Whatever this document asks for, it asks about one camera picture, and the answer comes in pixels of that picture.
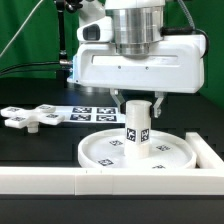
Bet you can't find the white L-shaped fence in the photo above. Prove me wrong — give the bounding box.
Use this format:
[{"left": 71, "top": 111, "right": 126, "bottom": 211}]
[{"left": 0, "top": 132, "right": 224, "bottom": 196}]

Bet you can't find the grey cable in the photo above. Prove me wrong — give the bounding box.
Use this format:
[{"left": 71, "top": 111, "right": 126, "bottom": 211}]
[{"left": 0, "top": 0, "right": 45, "bottom": 58}]

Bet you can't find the white marker sheet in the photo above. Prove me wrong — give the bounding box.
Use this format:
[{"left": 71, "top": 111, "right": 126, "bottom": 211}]
[{"left": 56, "top": 106, "right": 125, "bottom": 124}]

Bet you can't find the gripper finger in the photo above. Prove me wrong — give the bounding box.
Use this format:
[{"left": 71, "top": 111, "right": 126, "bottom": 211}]
[
  {"left": 151, "top": 92, "right": 165, "bottom": 118},
  {"left": 110, "top": 89, "right": 125, "bottom": 114}
]

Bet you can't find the white round table top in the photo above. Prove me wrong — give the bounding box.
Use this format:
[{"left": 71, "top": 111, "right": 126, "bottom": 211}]
[{"left": 78, "top": 128, "right": 197, "bottom": 169}]

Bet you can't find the black cable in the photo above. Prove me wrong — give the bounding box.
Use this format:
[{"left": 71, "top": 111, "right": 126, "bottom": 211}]
[{"left": 0, "top": 60, "right": 73, "bottom": 77}]

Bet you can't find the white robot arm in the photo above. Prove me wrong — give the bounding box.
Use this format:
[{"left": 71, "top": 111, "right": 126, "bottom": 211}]
[{"left": 68, "top": 0, "right": 209, "bottom": 117}]

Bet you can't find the black camera stand pole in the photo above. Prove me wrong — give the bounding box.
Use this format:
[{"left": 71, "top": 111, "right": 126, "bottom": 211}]
[{"left": 53, "top": 0, "right": 83, "bottom": 80}]

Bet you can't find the white cross-shaped table base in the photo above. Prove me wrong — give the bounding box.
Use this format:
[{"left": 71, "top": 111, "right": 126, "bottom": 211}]
[{"left": 0, "top": 104, "right": 65, "bottom": 134}]

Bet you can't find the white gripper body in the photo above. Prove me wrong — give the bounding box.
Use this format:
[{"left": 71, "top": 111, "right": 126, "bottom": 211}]
[{"left": 72, "top": 35, "right": 205, "bottom": 93}]

